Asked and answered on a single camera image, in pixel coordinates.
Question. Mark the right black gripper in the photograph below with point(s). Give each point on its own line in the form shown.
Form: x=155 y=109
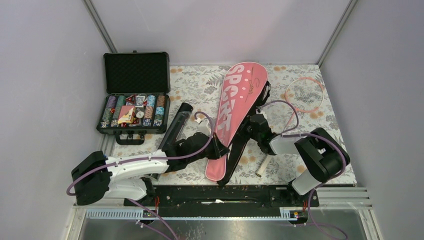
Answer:
x=248 y=120

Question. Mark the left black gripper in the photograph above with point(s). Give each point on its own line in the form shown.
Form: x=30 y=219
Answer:
x=219 y=149

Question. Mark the pink racket cover bag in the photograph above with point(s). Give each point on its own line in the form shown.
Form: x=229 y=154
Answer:
x=245 y=86

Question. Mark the black shuttlecock tube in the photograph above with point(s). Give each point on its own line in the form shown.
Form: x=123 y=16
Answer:
x=177 y=125

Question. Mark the pink badminton racket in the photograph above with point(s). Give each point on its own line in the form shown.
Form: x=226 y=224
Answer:
x=305 y=94
x=263 y=166

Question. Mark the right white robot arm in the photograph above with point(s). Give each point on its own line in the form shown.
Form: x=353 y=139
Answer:
x=322 y=156

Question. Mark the playing card box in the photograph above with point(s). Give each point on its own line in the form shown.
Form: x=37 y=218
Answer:
x=126 y=115

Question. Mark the black poker chip case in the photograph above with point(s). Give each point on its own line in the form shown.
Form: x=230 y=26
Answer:
x=140 y=79

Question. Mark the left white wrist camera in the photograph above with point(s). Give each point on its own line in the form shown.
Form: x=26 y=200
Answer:
x=204 y=126

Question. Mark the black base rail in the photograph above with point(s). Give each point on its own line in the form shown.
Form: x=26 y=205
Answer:
x=212 y=201

